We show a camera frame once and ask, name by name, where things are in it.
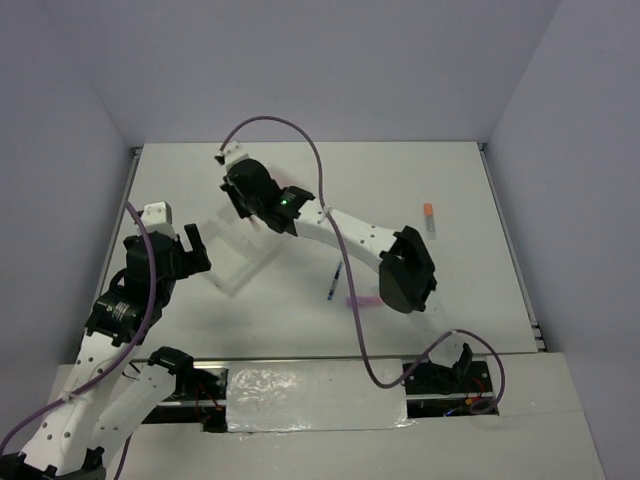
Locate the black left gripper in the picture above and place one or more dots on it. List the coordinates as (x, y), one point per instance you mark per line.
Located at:
(196, 260)

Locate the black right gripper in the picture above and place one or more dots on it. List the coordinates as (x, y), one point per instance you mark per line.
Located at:
(232, 189)

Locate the blue pen refill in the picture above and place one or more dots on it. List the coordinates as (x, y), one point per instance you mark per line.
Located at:
(334, 281)

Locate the purple lead case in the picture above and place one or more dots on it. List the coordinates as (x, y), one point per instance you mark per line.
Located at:
(363, 301)

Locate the orange capped lead case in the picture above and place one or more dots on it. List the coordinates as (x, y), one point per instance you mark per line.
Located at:
(430, 221)

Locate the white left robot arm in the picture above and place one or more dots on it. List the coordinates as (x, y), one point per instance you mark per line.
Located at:
(83, 431)

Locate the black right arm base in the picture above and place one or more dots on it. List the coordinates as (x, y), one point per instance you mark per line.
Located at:
(435, 391)

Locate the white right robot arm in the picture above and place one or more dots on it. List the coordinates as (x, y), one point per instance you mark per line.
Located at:
(406, 272)

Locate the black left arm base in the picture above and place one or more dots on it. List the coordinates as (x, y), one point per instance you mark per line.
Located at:
(198, 396)

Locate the clear three-compartment plastic tray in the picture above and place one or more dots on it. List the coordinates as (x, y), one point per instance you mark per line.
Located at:
(239, 249)

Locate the silver foil tape strip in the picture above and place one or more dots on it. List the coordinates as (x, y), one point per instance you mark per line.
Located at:
(327, 395)

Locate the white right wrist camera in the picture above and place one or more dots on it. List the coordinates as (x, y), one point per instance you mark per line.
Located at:
(231, 154)

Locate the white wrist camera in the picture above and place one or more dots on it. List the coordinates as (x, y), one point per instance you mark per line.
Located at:
(157, 218)
(231, 154)

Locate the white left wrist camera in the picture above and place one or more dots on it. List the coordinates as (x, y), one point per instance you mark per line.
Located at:
(157, 218)

